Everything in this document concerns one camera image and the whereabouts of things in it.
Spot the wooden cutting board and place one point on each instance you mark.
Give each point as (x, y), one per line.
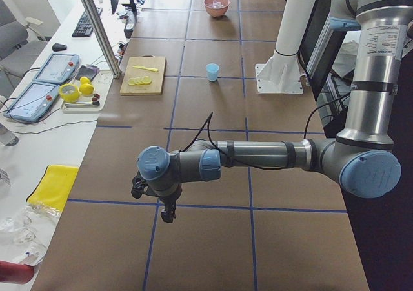
(155, 87)

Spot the yellow tape roll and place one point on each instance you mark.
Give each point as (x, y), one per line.
(69, 93)

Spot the pink bowl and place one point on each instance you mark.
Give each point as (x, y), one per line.
(216, 8)

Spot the yellow plastic knife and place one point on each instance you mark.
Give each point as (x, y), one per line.
(145, 68)

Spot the clear plastic bag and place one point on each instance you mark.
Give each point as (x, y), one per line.
(25, 237)

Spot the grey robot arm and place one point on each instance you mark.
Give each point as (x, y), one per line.
(359, 158)

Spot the aluminium frame post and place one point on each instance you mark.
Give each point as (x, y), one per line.
(102, 38)

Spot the red bottle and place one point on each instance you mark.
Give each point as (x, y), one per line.
(16, 273)

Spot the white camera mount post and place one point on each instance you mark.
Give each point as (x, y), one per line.
(281, 74)

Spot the upper teach pendant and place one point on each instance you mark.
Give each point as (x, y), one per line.
(58, 68)

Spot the grey office chair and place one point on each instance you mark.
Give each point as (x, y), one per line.
(17, 53)

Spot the black computer mouse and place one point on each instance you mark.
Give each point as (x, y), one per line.
(57, 47)

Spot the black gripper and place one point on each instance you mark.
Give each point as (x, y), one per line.
(168, 201)

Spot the light blue cup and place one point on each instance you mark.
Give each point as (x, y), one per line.
(212, 70)

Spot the yellow cloth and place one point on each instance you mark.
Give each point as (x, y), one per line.
(54, 187)

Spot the teach pendant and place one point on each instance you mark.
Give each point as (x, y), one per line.
(33, 103)
(58, 68)

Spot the lower teach pendant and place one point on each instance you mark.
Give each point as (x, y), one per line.
(33, 103)

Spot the white tray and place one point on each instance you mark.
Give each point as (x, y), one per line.
(85, 105)

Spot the dark wallet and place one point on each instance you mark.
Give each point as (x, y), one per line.
(88, 71)

